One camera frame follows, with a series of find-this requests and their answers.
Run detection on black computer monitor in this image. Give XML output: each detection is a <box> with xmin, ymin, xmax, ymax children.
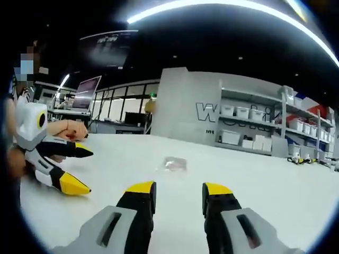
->
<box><xmin>124</xmin><ymin>111</ymin><xmax>147</xmax><ymax>125</ymax></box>

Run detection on small ceiling light bar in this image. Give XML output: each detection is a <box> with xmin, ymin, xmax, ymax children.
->
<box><xmin>56</xmin><ymin>74</ymin><xmax>70</xmax><ymax>91</ymax></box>

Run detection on grey workbench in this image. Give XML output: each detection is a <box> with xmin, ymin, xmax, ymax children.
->
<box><xmin>47</xmin><ymin>107</ymin><xmax>92</xmax><ymax>117</ymax></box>

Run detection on clear resealable bag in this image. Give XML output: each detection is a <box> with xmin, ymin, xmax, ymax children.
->
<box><xmin>156</xmin><ymin>156</ymin><xmax>192</xmax><ymax>174</ymax></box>

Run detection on spare grippers on table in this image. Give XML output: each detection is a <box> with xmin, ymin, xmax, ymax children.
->
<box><xmin>287</xmin><ymin>152</ymin><xmax>339</xmax><ymax>170</ymax></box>

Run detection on hanging dark screen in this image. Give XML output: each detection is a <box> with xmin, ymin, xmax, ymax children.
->
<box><xmin>78</xmin><ymin>29</ymin><xmax>139</xmax><ymax>67</ymax></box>

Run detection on tilted display screen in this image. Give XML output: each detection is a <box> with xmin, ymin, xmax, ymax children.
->
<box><xmin>72</xmin><ymin>75</ymin><xmax>103</xmax><ymax>112</ymax></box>

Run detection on person's left hand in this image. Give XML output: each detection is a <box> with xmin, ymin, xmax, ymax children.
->
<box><xmin>7</xmin><ymin>147</ymin><xmax>29</xmax><ymax>177</ymax></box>

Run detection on rows of white storage bins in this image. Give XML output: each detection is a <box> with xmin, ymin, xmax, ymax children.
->
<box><xmin>219</xmin><ymin>92</ymin><xmax>335</xmax><ymax>156</ymax></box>

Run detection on glass window wall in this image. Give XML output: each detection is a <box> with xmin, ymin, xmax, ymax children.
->
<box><xmin>91</xmin><ymin>82</ymin><xmax>160</xmax><ymax>123</ymax></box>

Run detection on dark office desk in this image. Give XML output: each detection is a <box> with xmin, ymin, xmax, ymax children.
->
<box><xmin>89</xmin><ymin>119</ymin><xmax>150</xmax><ymax>135</ymax></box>

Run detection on grey metal shelving rack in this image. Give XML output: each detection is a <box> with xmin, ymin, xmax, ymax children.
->
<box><xmin>213</xmin><ymin>86</ymin><xmax>289</xmax><ymax>157</ymax></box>
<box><xmin>280</xmin><ymin>85</ymin><xmax>337</xmax><ymax>162</ymax></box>

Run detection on long curved ceiling light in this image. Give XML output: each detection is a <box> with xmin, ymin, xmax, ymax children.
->
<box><xmin>126</xmin><ymin>0</ymin><xmax>339</xmax><ymax>67</ymax></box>

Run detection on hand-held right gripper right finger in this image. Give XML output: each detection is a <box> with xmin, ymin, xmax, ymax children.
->
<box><xmin>202</xmin><ymin>182</ymin><xmax>305</xmax><ymax>254</ymax></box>

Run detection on short ceiling light strip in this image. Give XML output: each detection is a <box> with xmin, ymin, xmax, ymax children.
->
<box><xmin>286</xmin><ymin>0</ymin><xmax>309</xmax><ymax>22</ymax></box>

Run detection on grey partition with lettering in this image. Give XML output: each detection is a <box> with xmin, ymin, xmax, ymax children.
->
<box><xmin>150</xmin><ymin>67</ymin><xmax>224</xmax><ymax>145</ymax></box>

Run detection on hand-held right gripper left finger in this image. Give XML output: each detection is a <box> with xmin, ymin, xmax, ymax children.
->
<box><xmin>52</xmin><ymin>181</ymin><xmax>157</xmax><ymax>254</ymax></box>

